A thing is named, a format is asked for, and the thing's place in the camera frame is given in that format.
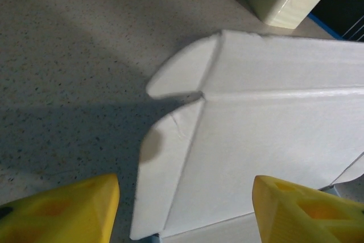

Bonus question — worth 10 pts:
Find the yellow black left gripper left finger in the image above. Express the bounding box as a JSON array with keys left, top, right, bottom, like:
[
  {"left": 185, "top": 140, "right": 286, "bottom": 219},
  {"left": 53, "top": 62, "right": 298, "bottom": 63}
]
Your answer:
[{"left": 0, "top": 173, "right": 120, "bottom": 243}]

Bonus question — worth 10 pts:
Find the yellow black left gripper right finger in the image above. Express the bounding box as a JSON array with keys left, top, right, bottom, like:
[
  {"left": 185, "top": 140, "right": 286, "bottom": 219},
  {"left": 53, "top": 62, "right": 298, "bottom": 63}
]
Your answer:
[{"left": 253, "top": 175, "right": 364, "bottom": 243}]

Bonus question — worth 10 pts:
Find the white paper box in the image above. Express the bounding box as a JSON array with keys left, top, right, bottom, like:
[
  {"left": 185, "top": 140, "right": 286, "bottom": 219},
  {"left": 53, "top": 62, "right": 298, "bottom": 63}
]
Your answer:
[{"left": 129, "top": 29, "right": 364, "bottom": 243}]

